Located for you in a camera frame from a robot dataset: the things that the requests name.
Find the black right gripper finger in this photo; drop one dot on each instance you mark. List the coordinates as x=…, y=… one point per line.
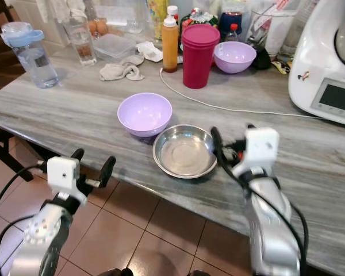
x=250, y=126
x=218, y=145

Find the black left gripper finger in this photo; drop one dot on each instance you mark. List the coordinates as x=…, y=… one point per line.
x=77, y=153
x=107, y=171

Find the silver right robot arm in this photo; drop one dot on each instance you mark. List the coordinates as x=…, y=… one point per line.
x=273, y=230

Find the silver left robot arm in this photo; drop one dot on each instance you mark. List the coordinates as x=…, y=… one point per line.
x=35, y=237

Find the stainless steel bowl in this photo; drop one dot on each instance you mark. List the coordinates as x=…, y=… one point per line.
x=185, y=152

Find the large lilac plastic bowl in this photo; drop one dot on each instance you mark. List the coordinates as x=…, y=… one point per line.
x=144, y=113

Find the small lilac plastic bowl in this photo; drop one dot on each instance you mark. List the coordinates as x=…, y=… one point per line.
x=234, y=56

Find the magenta lidded plastic tumbler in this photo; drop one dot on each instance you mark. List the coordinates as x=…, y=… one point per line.
x=199, y=57

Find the crumpled grey cloth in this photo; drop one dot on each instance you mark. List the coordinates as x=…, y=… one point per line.
x=119, y=71

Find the white kitchen cooking machine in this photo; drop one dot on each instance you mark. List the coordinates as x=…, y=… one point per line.
x=319, y=63

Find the small red capped bottle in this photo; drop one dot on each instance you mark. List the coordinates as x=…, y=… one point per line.
x=233, y=32

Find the clear measuring jug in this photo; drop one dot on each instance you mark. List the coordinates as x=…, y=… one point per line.
x=270, y=31

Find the clear jug with blue lid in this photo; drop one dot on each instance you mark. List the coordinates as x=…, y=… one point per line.
x=35, y=60

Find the dark blue jar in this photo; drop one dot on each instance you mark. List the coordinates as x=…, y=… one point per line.
x=230, y=22

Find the orange sauce squeeze bottle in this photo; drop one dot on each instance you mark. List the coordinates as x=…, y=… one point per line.
x=169, y=49

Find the clear drinking glass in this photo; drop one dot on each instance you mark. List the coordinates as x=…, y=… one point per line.
x=82, y=46

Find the clear plastic lidded container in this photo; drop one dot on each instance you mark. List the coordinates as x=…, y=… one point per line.
x=113, y=47

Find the crumpled white cloth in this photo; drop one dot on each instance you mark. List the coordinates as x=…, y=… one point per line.
x=149, y=52

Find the brown eggs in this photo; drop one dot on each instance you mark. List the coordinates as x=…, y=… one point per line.
x=98, y=27

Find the white capped bottle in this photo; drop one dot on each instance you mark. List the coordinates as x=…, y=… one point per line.
x=172, y=10

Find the yellow printed packet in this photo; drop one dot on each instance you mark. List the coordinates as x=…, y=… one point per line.
x=156, y=17

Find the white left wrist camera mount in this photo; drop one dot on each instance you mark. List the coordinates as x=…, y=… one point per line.
x=63, y=173

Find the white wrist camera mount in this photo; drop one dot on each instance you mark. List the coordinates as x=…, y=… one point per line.
x=63, y=173
x=260, y=146

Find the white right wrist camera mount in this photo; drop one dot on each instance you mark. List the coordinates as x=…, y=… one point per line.
x=260, y=146

